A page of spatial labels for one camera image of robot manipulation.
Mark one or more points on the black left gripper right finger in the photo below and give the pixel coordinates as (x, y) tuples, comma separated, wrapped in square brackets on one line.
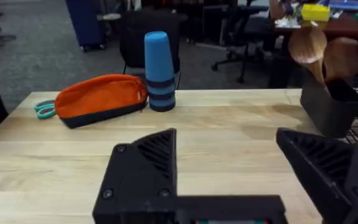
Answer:
[(328, 174)]

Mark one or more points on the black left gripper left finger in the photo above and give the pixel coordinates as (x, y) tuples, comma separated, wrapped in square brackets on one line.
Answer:
[(141, 174)]

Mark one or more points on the black cutlery holder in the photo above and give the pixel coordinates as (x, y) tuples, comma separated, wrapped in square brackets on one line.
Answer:
[(331, 109)]

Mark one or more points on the orange zip bag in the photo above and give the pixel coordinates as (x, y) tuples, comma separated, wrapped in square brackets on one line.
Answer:
[(98, 96)]

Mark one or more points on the blue cup stack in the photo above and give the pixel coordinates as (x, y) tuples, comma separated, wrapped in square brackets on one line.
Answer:
[(159, 68)]

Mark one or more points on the wooden spoon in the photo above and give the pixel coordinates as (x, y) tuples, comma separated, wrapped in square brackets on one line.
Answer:
[(308, 46), (345, 57)]

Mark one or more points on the black office chair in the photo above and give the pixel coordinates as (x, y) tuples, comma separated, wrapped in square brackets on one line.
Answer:
[(244, 31), (135, 40)]

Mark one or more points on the brown table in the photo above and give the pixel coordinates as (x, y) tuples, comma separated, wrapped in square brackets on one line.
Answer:
[(346, 28)]

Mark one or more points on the yellow box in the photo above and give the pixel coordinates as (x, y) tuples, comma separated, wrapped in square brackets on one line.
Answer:
[(315, 12)]

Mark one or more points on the blue bin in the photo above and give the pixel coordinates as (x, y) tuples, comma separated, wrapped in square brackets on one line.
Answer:
[(85, 21)]

